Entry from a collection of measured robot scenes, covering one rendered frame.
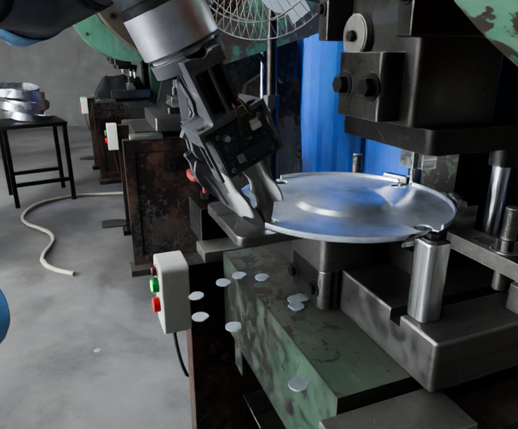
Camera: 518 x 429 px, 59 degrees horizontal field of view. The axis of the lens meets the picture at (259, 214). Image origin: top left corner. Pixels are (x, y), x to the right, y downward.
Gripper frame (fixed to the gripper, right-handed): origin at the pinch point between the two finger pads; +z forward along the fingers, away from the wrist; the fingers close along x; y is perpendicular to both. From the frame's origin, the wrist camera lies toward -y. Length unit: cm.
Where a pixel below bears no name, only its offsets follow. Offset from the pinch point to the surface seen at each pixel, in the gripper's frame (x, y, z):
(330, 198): 10.7, -3.8, 5.8
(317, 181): 14.1, -14.0, 8.0
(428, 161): 25.0, -0.8, 7.5
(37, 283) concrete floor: -68, -162, 56
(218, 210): -2.9, -7.4, 0.3
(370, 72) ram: 20.1, -0.7, -7.9
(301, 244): 4.8, -5.2, 10.4
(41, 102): -30, -298, 0
